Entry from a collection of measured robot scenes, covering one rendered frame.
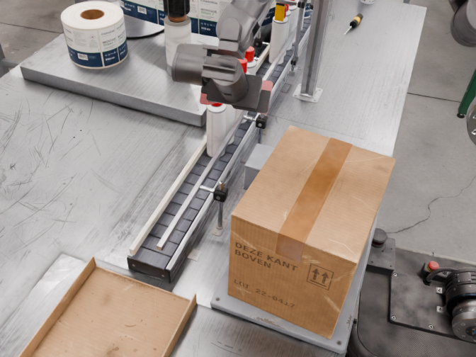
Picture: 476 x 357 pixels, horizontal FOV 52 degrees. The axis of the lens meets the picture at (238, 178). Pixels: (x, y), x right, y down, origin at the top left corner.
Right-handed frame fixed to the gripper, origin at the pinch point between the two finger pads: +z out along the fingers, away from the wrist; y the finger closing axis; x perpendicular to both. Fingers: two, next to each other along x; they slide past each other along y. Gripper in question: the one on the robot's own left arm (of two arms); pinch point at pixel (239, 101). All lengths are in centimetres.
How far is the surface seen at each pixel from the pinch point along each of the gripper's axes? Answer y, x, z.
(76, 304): 27, 50, 3
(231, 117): 6.3, -2.5, 27.0
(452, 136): -94, -51, 196
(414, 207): -70, -1, 154
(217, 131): 8.5, 2.8, 22.9
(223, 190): 1.6, 18.8, 11.0
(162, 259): 11.6, 36.9, 7.6
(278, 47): 1, -36, 58
